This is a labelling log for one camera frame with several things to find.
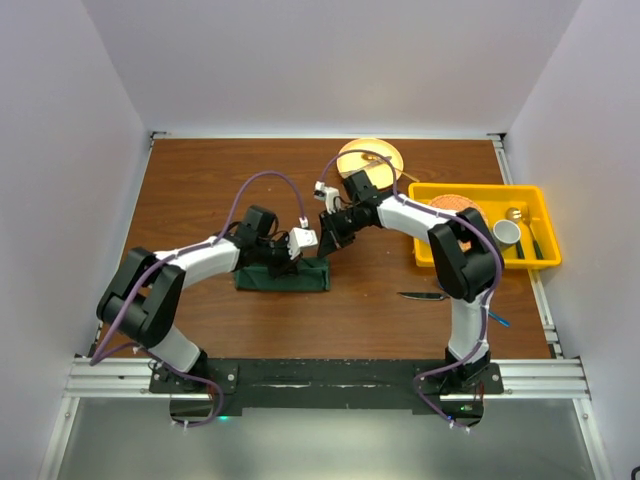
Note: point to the grey mug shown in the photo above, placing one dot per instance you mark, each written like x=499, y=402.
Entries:
x=506, y=233

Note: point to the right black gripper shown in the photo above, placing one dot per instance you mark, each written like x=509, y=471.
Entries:
x=331, y=238

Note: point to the yellow round plate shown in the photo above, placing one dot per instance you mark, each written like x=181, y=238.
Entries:
x=380, y=175

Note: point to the orange woven coaster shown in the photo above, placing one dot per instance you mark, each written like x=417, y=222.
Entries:
x=454, y=202

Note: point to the silver fork on plate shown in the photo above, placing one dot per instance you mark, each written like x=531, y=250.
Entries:
x=372, y=159

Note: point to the dark green cloth napkin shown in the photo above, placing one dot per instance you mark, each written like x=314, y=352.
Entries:
x=312, y=275

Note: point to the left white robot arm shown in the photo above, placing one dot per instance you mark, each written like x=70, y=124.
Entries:
x=142, y=298

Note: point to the dark handled utensil in bin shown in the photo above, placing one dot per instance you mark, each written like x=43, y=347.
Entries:
x=536, y=246

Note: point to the aluminium frame rail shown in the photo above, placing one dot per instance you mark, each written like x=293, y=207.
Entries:
x=521, y=379

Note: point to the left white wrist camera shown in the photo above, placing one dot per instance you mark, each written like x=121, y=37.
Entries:
x=301, y=238

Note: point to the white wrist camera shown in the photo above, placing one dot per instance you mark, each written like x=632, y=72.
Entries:
x=330, y=196
x=301, y=238

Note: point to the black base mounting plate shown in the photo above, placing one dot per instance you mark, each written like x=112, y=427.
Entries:
x=356, y=384

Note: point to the yellow plastic bin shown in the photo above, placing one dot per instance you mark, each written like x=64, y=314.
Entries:
x=495, y=200

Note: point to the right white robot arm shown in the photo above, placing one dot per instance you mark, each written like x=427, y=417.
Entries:
x=467, y=261

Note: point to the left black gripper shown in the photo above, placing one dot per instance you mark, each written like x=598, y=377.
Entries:
x=287, y=265

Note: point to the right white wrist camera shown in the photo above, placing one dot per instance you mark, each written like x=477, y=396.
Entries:
x=330, y=196

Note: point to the gold spoon in bin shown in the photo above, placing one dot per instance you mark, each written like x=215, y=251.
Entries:
x=521, y=215

